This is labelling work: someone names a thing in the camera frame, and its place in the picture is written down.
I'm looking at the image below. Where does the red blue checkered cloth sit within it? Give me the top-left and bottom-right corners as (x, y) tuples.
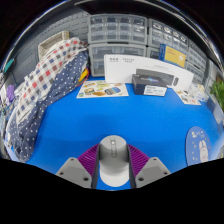
(14, 37), (89, 124)

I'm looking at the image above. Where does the food print sticker sheet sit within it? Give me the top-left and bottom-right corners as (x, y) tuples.
(174, 89), (202, 106)
(75, 79), (130, 99)

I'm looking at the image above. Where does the teal plastic holder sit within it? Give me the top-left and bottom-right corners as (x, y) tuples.
(3, 58), (16, 74)

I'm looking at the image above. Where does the yellow and blue box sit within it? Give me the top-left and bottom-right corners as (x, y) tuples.
(158, 43), (188, 69)

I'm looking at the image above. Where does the green potted plant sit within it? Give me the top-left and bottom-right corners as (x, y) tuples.
(209, 79), (224, 111)

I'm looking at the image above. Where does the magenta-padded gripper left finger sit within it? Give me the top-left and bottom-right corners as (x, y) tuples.
(55, 143), (101, 190)

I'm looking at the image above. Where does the dark wall shelf unit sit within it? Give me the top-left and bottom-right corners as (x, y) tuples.
(74, 0), (214, 44)

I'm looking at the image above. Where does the white computer mouse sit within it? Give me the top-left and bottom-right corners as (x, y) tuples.
(98, 134), (130, 188)

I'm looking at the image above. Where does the white tissue pack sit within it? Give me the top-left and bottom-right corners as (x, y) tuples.
(191, 83), (209, 103)

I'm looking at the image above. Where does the purple plastic object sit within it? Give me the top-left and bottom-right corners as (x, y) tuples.
(5, 84), (17, 103)

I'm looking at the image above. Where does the round blue printed mouse pad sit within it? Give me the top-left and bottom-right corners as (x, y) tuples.
(185, 125), (213, 167)

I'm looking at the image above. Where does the long white keyboard box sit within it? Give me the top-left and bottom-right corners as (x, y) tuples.
(103, 53), (195, 93)

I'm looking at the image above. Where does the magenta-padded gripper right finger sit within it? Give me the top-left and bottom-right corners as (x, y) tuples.
(127, 143), (172, 189)

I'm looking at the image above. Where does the small black labelled box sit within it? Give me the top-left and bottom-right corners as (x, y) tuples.
(131, 73), (168, 98)

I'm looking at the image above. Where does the navy polka dot cloth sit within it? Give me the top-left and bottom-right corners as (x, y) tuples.
(4, 49), (90, 163)

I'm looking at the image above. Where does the white plastic basket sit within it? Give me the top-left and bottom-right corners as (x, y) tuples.
(37, 30), (71, 61)

